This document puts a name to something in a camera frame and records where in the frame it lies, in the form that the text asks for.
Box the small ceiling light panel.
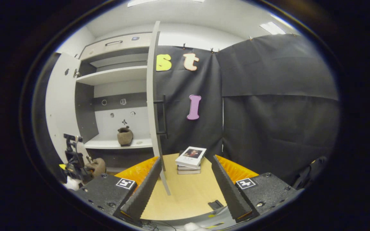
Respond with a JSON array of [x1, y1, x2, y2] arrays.
[[260, 22, 286, 35]]

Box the white cabinet door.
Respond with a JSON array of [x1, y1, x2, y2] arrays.
[[45, 52, 91, 164], [146, 21, 172, 195]]

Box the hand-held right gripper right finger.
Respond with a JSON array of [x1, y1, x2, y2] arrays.
[[211, 155, 298, 222]]

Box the dark bulky object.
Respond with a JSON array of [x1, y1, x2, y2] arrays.
[[293, 156, 328, 190]]

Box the large ceiling light panel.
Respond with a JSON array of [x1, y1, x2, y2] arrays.
[[127, 0, 205, 7]]

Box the black backdrop cloth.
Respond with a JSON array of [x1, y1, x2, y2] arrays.
[[32, 34, 339, 190]]

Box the white shoe cabinet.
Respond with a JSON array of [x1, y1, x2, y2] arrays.
[[76, 32, 160, 174]]

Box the white book with portrait cover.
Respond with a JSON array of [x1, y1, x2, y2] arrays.
[[175, 146, 207, 169]]

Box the cabinet drawer with black handle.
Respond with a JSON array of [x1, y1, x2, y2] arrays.
[[80, 32, 153, 60]]

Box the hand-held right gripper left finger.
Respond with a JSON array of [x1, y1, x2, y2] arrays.
[[76, 156, 162, 222]]

